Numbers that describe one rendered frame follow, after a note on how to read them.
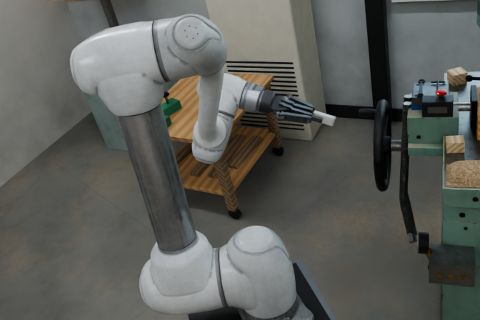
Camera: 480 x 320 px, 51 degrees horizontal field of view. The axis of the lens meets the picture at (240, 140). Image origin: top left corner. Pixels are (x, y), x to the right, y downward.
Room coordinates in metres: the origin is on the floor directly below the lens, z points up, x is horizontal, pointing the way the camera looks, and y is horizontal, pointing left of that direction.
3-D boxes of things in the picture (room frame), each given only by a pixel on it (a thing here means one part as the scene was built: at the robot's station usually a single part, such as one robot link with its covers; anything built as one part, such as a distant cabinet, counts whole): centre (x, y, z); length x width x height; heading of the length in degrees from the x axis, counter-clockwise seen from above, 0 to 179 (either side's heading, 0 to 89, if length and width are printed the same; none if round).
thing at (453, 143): (1.06, -0.56, 0.92); 0.04 x 0.04 x 0.03; 69
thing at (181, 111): (2.42, 0.16, 0.32); 0.66 x 0.57 x 0.64; 144
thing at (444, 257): (0.95, -0.49, 0.58); 0.12 x 0.08 x 0.08; 64
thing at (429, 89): (1.20, -0.56, 0.99); 0.13 x 0.11 x 0.06; 154
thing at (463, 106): (1.17, -0.63, 0.95); 0.09 x 0.07 x 0.09; 154
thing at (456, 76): (1.39, -0.73, 0.92); 0.05 x 0.04 x 0.04; 90
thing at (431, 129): (1.21, -0.56, 0.91); 0.15 x 0.14 x 0.09; 154
